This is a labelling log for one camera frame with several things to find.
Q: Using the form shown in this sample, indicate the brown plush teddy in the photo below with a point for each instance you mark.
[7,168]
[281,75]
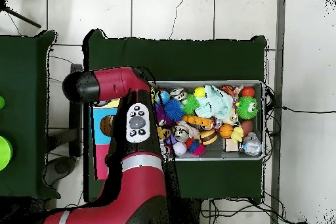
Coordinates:
[164,132]

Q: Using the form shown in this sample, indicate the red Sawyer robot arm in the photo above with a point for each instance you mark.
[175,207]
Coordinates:
[121,82]

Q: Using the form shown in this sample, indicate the clear mesh bin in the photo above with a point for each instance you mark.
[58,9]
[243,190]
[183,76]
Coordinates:
[231,82]

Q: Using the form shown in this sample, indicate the wooden box with three holes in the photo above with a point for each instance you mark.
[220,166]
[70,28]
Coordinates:
[98,153]

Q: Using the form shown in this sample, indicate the blue spiky ball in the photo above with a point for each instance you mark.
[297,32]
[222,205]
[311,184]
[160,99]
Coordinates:
[174,110]

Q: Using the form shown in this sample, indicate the small globe ball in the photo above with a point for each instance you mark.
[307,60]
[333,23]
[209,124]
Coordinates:
[163,98]

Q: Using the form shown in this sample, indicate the orange bumpy toy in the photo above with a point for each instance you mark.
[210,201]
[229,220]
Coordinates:
[198,121]

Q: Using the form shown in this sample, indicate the yellow ball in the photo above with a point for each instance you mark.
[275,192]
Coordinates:
[200,92]

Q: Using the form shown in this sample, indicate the mint green cloth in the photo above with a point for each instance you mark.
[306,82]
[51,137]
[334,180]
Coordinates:
[215,103]

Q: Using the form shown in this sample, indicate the dark green table cloth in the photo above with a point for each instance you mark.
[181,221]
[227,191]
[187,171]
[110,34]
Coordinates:
[173,56]

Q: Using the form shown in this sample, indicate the green spiky ball with eyes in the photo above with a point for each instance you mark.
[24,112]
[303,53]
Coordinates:
[248,107]

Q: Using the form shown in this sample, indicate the black upright panel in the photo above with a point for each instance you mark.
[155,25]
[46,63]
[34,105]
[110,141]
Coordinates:
[75,129]

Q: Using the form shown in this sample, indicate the green cloth side table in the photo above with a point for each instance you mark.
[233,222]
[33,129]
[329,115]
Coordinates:
[26,103]

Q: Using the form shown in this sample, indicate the small bright green object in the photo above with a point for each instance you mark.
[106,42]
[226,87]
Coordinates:
[1,103]

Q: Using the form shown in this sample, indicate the bright green cup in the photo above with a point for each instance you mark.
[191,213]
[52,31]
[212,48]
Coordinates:
[4,153]

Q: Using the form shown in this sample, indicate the black tripod leg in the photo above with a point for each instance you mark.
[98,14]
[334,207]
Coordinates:
[21,16]

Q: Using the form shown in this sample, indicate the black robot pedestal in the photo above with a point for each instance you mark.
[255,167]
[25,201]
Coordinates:
[191,213]

